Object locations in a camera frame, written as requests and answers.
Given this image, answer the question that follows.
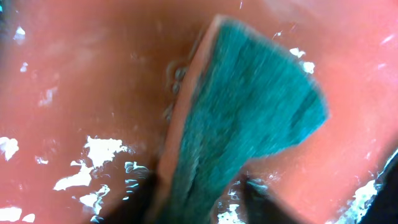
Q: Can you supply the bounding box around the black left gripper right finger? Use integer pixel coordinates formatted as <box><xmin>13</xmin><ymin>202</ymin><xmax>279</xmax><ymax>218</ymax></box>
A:
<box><xmin>241</xmin><ymin>175</ymin><xmax>300</xmax><ymax>224</ymax></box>

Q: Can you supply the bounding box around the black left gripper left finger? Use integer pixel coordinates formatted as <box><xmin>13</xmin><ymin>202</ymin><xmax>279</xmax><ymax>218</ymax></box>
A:
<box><xmin>100</xmin><ymin>172</ymin><xmax>157</xmax><ymax>224</ymax></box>

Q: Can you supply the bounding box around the pink green scrub sponge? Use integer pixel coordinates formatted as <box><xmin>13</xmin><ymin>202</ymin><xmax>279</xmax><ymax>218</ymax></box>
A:
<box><xmin>147</xmin><ymin>15</ymin><xmax>329</xmax><ymax>223</ymax></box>

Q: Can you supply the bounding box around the red black tray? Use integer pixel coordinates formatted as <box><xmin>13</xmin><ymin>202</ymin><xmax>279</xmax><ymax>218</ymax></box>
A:
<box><xmin>1</xmin><ymin>1</ymin><xmax>397</xmax><ymax>223</ymax></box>

